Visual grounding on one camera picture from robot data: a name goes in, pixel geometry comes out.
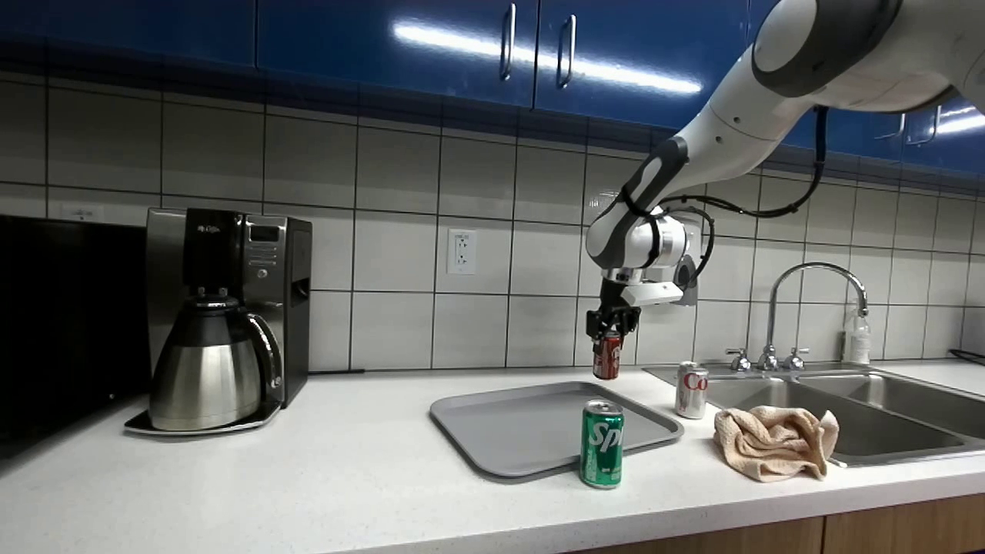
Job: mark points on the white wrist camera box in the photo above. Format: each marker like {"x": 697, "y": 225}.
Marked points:
{"x": 657, "y": 294}

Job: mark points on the red soda can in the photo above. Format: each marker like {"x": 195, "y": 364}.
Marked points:
{"x": 606, "y": 359}

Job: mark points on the black steel coffee maker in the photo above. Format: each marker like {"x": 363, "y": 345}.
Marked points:
{"x": 274, "y": 296}

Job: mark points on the beige crumpled cloth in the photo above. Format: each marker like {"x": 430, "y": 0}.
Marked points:
{"x": 773, "y": 445}

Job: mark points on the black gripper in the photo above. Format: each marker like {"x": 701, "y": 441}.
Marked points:
{"x": 616, "y": 303}

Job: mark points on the white plastic bottle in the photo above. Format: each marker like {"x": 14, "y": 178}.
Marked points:
{"x": 857, "y": 339}

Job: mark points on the stainless steel coffee carafe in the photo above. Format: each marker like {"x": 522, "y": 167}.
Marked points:
{"x": 204, "y": 374}

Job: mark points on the blue wall cabinet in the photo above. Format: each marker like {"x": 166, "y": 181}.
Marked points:
{"x": 309, "y": 40}

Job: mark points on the grey plastic tray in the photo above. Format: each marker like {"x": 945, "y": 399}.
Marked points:
{"x": 513, "y": 435}

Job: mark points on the black microwave oven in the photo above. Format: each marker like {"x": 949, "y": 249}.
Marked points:
{"x": 65, "y": 328}

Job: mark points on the chrome gooseneck faucet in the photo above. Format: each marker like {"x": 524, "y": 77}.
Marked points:
{"x": 850, "y": 280}

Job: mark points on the wooden base cabinet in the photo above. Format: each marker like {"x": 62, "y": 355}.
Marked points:
{"x": 871, "y": 529}

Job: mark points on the stainless steel double sink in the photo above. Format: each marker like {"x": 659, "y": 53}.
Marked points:
{"x": 904, "y": 412}

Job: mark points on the silver diet coke can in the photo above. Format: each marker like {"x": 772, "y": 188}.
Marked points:
{"x": 693, "y": 391}

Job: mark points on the green Sprite can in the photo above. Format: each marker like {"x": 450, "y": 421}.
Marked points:
{"x": 600, "y": 449}

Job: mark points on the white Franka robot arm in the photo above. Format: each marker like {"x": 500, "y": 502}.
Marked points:
{"x": 759, "y": 102}

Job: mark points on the white wall outlet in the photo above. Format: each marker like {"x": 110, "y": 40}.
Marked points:
{"x": 462, "y": 252}

